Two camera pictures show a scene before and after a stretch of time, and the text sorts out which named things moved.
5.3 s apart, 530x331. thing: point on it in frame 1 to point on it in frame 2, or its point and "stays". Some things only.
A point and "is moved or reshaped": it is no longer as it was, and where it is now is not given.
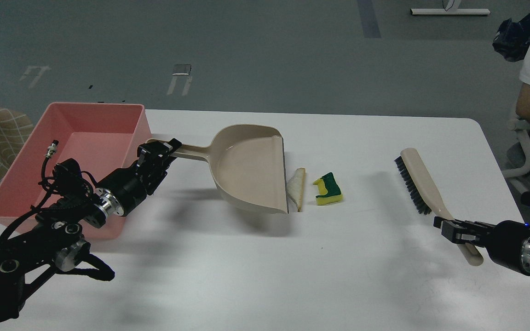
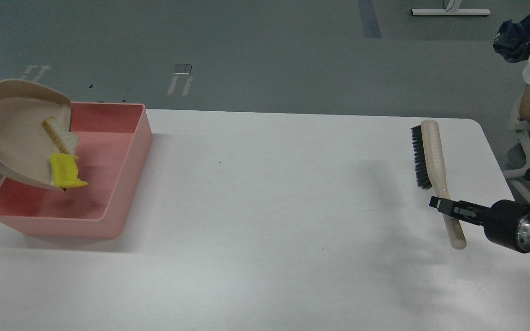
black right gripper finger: [461, 227] to [460, 206]
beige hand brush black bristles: [427, 197] to [426, 142]
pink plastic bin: [100, 138] stays
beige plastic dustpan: [248, 162] to [9, 116]
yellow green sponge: [330, 192] is moved or reshaped
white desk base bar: [449, 11] stays
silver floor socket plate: [182, 69] stays
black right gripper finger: [478, 234] to [478, 216]
